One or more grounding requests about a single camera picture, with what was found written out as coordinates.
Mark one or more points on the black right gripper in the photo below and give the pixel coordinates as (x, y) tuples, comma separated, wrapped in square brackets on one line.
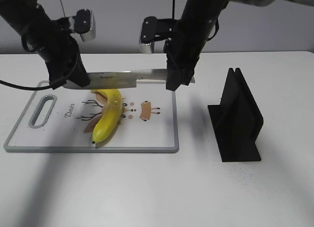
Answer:
[(184, 48)]

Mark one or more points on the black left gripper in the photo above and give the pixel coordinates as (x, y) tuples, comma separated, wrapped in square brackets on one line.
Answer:
[(60, 52)]

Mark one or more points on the knife with white handle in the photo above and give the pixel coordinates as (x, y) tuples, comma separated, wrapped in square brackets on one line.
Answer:
[(117, 80)]

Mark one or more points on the yellow plastic banana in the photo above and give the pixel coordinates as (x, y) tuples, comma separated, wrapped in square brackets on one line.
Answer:
[(111, 114)]

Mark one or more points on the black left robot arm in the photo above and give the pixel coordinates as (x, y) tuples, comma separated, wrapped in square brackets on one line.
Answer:
[(25, 17)]

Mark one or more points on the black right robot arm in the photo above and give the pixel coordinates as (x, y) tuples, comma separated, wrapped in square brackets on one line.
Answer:
[(212, 8)]

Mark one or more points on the grey rimmed deer cutting board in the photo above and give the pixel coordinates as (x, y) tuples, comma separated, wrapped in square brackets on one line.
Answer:
[(62, 120)]

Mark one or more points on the black knife stand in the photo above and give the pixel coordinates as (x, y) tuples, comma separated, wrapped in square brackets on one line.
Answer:
[(236, 120)]

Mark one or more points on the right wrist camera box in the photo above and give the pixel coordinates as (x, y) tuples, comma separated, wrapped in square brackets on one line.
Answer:
[(154, 30)]

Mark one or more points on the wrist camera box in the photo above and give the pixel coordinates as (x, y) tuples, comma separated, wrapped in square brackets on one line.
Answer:
[(154, 30), (83, 24)]

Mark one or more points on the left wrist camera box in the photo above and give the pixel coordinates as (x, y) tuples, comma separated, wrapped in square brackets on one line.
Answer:
[(83, 24)]

